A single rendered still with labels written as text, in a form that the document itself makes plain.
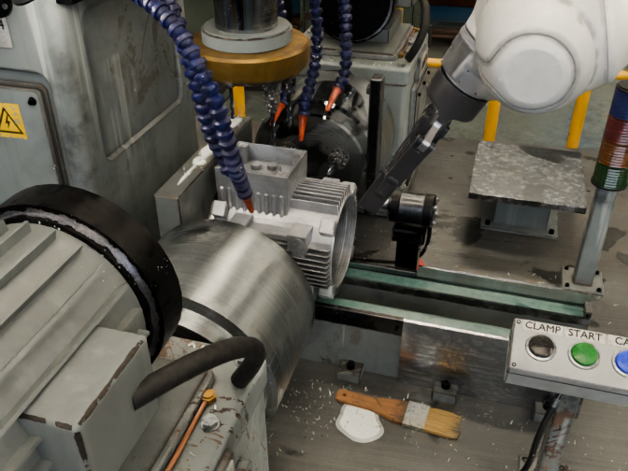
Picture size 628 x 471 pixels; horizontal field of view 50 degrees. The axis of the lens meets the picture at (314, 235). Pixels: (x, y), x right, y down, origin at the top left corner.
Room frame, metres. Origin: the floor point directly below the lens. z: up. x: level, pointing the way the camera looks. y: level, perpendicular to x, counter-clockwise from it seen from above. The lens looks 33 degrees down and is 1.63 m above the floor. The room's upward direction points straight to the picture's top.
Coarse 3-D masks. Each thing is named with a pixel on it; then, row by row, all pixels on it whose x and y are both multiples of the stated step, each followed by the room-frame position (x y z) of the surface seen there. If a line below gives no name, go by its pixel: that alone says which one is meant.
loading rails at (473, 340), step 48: (384, 288) 0.93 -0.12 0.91; (432, 288) 0.92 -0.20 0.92; (480, 288) 0.92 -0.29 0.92; (528, 288) 0.91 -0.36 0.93; (336, 336) 0.85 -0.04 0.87; (384, 336) 0.83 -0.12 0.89; (432, 336) 0.80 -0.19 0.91; (480, 336) 0.78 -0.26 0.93; (432, 384) 0.80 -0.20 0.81; (480, 384) 0.78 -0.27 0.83
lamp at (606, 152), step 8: (608, 144) 1.08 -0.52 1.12; (616, 144) 1.07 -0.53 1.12; (600, 152) 1.09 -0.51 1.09; (608, 152) 1.08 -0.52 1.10; (616, 152) 1.07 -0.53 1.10; (624, 152) 1.06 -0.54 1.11; (600, 160) 1.09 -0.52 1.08; (608, 160) 1.07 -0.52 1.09; (616, 160) 1.07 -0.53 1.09; (624, 160) 1.06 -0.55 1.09
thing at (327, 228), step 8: (352, 184) 0.98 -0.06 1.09; (352, 192) 0.97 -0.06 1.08; (216, 200) 0.92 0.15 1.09; (216, 208) 0.91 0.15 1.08; (224, 208) 0.91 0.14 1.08; (216, 216) 0.91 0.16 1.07; (224, 216) 0.91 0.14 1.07; (320, 224) 0.86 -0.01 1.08; (328, 224) 0.86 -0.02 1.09; (336, 224) 0.87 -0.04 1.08; (320, 232) 0.85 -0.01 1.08; (328, 232) 0.85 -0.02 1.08; (352, 248) 0.98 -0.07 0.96; (320, 296) 0.86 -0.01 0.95; (328, 296) 0.85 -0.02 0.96
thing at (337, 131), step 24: (336, 72) 1.30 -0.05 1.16; (312, 96) 1.18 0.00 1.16; (360, 96) 1.22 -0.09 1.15; (264, 120) 1.19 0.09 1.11; (312, 120) 1.16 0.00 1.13; (336, 120) 1.15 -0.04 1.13; (360, 120) 1.14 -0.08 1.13; (384, 120) 1.23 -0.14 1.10; (264, 144) 1.19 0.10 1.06; (288, 144) 1.16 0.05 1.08; (312, 144) 1.16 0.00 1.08; (336, 144) 1.14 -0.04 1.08; (360, 144) 1.13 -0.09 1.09; (384, 144) 1.18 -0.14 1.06; (312, 168) 1.16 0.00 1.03; (336, 168) 1.11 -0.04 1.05; (360, 168) 1.13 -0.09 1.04; (360, 192) 1.13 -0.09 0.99
